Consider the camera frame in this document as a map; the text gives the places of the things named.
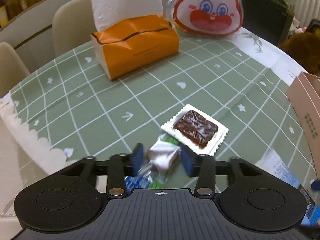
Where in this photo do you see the orange tissue box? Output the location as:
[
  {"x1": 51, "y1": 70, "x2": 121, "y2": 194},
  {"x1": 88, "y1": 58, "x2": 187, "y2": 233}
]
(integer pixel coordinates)
[{"x1": 91, "y1": 0, "x2": 179, "y2": 80}]

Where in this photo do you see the blue white snack packet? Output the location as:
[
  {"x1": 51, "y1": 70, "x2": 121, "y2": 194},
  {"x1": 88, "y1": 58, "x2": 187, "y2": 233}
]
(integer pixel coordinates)
[{"x1": 255, "y1": 149, "x2": 319, "y2": 226}]

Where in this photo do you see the green checked tablecloth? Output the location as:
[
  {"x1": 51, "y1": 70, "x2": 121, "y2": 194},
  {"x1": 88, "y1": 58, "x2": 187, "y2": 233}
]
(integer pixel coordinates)
[{"x1": 1, "y1": 29, "x2": 317, "y2": 193}]

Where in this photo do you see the small brown candy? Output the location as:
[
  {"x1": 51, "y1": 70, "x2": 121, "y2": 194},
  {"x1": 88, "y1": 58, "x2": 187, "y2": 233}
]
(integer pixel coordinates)
[{"x1": 138, "y1": 133, "x2": 181, "y2": 185}]

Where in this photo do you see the beige chair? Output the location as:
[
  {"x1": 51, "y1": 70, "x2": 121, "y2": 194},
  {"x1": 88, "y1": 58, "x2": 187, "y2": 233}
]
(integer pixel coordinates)
[{"x1": 52, "y1": 0, "x2": 96, "y2": 57}]

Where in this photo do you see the pink cardboard box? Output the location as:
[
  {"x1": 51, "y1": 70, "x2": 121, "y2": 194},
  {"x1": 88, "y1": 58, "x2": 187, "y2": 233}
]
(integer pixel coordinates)
[{"x1": 286, "y1": 72, "x2": 320, "y2": 174}]

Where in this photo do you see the red white rabbit pillow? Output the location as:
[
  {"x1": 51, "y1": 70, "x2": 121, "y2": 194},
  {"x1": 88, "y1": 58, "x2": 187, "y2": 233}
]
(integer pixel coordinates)
[{"x1": 168, "y1": 0, "x2": 244, "y2": 37}]

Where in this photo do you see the chocolate biscuit clear wrapper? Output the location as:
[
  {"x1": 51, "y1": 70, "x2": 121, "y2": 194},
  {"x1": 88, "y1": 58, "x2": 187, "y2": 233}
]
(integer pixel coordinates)
[{"x1": 161, "y1": 104, "x2": 229, "y2": 156}]

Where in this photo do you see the brown plush toy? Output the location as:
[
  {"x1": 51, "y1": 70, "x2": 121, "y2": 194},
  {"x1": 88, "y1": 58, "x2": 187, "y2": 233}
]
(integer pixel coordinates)
[{"x1": 278, "y1": 32, "x2": 320, "y2": 76}]

